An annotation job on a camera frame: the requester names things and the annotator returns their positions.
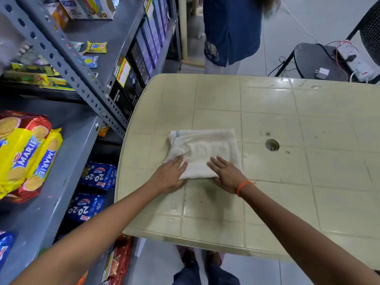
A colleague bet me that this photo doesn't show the person's right hand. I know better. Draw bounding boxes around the person's right hand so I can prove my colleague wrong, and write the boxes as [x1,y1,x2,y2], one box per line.
[207,156,250,195]

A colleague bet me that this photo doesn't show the person's left hand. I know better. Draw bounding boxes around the person's left hand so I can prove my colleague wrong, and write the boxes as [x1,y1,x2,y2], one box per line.
[148,156,189,194]

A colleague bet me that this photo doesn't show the white cloth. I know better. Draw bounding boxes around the white cloth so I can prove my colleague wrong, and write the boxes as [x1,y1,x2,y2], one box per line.
[164,129,243,180]

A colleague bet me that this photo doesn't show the person's left forearm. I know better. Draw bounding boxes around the person's left forearm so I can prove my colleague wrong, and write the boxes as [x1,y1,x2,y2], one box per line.
[11,181,162,285]

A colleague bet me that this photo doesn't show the person's right forearm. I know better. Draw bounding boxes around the person's right forearm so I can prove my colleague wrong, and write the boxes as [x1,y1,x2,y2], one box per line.
[239,183,380,285]

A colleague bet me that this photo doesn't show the orange thread wristband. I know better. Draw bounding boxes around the orange thread wristband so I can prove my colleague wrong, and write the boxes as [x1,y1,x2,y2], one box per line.
[236,180,257,197]

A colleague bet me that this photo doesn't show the person's right shoe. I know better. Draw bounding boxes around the person's right shoe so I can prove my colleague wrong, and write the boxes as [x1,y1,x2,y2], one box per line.
[204,250,225,268]

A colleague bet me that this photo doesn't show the person's shoe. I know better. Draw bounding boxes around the person's shoe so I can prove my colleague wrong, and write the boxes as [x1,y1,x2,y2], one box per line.
[204,250,225,268]
[178,246,197,266]

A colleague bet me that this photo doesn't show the person's left shoe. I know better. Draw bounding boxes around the person's left shoe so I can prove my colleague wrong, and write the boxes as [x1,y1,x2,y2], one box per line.
[178,246,197,266]

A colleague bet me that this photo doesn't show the blue biscuit packet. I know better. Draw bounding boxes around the blue biscuit packet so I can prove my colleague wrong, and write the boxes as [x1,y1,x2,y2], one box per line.
[0,231,17,272]
[80,162,118,191]
[66,193,107,223]

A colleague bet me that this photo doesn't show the person's right leg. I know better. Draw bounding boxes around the person's right leg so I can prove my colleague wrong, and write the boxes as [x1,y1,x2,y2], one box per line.
[205,263,241,285]

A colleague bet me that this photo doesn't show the person's leg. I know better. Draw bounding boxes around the person's leg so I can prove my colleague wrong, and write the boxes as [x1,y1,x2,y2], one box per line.
[205,263,241,285]
[173,262,201,285]

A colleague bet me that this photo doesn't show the person's left leg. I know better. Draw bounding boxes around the person's left leg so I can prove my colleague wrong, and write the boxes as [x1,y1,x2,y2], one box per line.
[173,262,201,285]

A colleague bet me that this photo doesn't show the red snack packet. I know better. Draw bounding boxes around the red snack packet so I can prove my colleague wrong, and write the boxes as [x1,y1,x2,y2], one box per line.
[102,235,133,285]

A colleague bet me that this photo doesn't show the row of dark boxes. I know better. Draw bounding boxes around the row of dark boxes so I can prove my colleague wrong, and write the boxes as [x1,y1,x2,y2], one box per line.
[108,0,170,121]

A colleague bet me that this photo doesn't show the black plastic chair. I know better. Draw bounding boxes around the black plastic chair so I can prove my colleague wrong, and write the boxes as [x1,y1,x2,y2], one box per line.
[274,0,380,85]

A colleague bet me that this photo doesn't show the yellow biscuit packet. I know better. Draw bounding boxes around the yellow biscuit packet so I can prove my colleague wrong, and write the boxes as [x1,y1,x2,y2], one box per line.
[0,111,53,200]
[8,128,64,204]

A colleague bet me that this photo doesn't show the small blue snack packet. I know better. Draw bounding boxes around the small blue snack packet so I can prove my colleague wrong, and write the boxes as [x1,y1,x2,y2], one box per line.
[78,55,99,69]

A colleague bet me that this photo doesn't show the grey metal shelf rack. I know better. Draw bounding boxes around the grey metal shelf rack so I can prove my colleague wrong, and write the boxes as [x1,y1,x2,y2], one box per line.
[0,0,182,285]

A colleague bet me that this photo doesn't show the small yellow snack packet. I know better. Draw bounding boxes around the small yellow snack packet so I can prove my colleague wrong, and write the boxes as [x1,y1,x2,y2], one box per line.
[83,40,108,54]

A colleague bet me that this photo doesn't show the white power strip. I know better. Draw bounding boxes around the white power strip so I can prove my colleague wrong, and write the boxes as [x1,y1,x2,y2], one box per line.
[336,41,375,82]

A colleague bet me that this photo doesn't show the yellow green packets pile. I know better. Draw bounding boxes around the yellow green packets pile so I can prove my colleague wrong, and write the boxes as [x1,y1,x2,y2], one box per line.
[2,62,75,91]

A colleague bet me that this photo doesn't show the colourful cardboard box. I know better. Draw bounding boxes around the colourful cardboard box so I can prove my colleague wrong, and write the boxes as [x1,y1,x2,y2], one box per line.
[57,0,116,20]

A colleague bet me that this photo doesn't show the orange cardboard box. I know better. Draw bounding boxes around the orange cardboard box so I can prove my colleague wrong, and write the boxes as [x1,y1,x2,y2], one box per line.
[44,2,71,30]

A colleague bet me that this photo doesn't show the black cable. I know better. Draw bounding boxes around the black cable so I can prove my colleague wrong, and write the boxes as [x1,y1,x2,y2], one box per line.
[268,43,337,78]

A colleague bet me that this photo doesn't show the red cable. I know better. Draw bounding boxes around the red cable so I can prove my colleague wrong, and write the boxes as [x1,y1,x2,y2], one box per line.
[325,40,352,82]

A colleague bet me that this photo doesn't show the white cable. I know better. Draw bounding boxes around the white cable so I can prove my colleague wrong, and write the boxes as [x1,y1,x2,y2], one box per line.
[280,0,320,44]

